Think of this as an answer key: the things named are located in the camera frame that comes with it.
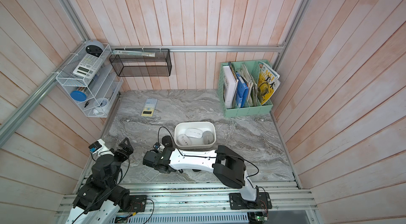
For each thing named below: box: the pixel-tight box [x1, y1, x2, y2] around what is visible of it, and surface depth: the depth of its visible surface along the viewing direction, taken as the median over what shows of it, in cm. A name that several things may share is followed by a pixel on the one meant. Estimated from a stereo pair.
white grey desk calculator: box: [72, 53, 104, 80], surface depth 79 cm
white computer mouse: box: [185, 127, 203, 139], surface depth 98 cm
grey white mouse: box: [202, 130, 215, 145], surface depth 94 cm
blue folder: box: [235, 71, 249, 108], surface depth 98 cm
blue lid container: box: [69, 90, 88, 102], surface depth 78 cm
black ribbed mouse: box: [161, 135, 172, 148], surface depth 96 cm
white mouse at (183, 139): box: [177, 133, 191, 146], surface depth 94 cm
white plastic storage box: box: [174, 120, 217, 150], surface depth 97 cm
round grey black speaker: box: [84, 40, 105, 58], surface depth 83 cm
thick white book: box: [223, 65, 239, 109], surface depth 96 cm
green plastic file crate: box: [217, 59, 274, 118], surface depth 103 cm
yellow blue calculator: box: [141, 97, 158, 117], surface depth 113 cm
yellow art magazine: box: [257, 61, 282, 106], surface depth 103 cm
